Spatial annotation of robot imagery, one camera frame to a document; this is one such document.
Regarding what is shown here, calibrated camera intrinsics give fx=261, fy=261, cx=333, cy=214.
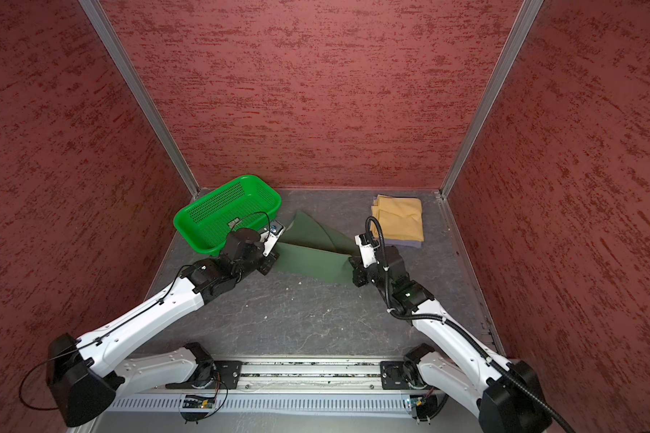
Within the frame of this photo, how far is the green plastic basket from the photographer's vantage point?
41.1 inches

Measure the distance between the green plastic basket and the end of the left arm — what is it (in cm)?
32

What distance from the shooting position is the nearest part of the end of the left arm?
0.69 meters
